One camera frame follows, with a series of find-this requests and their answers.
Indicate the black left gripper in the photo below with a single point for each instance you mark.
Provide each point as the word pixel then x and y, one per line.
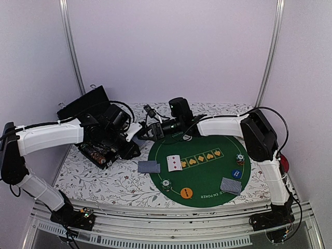
pixel 127 153

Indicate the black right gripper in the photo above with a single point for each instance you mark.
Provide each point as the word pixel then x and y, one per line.
pixel 157 134

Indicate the white dealer button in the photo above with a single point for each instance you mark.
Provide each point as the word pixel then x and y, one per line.
pixel 187 138

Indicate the blue backed playing card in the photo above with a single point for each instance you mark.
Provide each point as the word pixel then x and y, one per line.
pixel 158 168

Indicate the three of diamonds card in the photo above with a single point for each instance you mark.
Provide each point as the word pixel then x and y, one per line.
pixel 174 163

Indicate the orange big blind button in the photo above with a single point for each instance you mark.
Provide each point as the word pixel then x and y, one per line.
pixel 186 193

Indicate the multicolour poker chip stack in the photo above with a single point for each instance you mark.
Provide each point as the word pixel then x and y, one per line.
pixel 240 159

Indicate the blue small blind button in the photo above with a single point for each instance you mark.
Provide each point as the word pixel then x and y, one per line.
pixel 237 174

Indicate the face-down card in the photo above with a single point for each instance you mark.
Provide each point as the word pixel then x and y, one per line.
pixel 235 188
pixel 225 184

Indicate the grey card stack holder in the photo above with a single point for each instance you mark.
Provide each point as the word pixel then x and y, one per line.
pixel 141 144

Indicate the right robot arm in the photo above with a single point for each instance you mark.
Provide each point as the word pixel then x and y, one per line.
pixel 255 133

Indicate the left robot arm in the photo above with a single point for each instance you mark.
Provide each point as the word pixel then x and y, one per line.
pixel 102 137

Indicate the black poker chip case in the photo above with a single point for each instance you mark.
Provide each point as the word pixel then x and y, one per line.
pixel 94 103

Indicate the poker chip row left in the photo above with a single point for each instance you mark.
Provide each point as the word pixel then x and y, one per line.
pixel 100 159

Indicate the round green poker mat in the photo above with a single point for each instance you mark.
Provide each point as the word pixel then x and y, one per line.
pixel 205 161

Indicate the red floral round box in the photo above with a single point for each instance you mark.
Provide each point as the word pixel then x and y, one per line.
pixel 284 162

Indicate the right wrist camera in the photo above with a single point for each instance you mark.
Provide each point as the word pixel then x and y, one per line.
pixel 152 113

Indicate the aluminium front rail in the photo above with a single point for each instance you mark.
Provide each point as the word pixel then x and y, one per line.
pixel 226 226

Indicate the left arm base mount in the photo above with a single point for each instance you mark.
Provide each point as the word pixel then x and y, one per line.
pixel 82 219

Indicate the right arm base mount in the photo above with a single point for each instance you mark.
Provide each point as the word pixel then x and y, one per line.
pixel 276 217

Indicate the left aluminium frame post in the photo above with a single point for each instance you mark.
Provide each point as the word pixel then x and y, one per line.
pixel 70 43

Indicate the aluminium frame post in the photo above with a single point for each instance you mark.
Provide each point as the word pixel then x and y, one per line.
pixel 70 43
pixel 278 17

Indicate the right aluminium frame post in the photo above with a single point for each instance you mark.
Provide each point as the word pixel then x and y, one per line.
pixel 278 17

